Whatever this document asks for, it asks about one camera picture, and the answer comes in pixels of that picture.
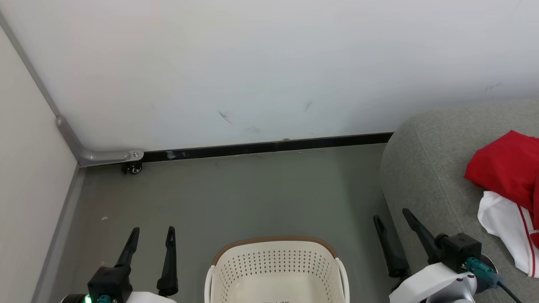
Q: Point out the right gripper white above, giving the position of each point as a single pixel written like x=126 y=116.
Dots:
x=429 y=286

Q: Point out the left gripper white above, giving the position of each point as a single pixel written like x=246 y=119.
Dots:
x=147 y=299

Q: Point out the white garment with red stripes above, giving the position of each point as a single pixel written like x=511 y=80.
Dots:
x=505 y=227

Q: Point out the grey fabric sofa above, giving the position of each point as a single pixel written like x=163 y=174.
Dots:
x=429 y=168

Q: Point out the black caster wheel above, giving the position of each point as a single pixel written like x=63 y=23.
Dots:
x=132 y=168

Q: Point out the white perforated laundry basket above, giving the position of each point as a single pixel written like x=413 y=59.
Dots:
x=273 y=261

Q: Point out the black baseboard strip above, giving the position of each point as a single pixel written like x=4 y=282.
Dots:
x=252 y=148

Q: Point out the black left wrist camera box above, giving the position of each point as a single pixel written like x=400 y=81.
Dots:
x=110 y=281

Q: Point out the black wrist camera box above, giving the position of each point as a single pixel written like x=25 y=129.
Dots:
x=110 y=281
x=459 y=251

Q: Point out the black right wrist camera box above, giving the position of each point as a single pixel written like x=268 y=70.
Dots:
x=459 y=251

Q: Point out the grey metal corner bracket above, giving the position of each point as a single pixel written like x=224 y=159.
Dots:
x=105 y=158

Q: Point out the grey wall corner trim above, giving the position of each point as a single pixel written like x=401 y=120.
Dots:
x=29 y=67

